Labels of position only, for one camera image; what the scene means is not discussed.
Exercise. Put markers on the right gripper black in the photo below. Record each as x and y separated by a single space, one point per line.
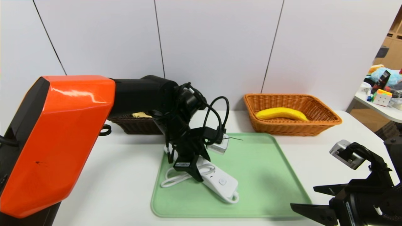
348 207

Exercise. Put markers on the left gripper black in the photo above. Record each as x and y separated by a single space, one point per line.
182 164

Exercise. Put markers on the yellow banana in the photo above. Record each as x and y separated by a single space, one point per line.
281 113

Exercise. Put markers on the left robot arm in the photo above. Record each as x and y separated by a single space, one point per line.
62 141

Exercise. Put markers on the dark brown wicker basket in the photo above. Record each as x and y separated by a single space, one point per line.
138 125

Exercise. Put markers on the orange wicker basket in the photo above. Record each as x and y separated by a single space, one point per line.
282 127

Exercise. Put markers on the light green plastic tray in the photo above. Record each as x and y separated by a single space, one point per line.
263 175

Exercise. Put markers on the white side table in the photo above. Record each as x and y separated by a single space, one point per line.
386 113

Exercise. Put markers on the colourful puzzle cube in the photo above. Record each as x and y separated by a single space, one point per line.
381 98

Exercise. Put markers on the black upright box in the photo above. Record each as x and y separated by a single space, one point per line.
383 80

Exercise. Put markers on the blue plush toy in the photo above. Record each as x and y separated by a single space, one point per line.
378 75

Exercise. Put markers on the orange toy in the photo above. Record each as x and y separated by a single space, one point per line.
375 68

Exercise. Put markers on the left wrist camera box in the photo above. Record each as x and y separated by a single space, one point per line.
220 147

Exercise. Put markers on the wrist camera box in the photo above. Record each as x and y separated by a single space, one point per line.
344 154
220 147

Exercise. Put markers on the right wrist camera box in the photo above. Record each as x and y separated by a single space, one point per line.
344 154

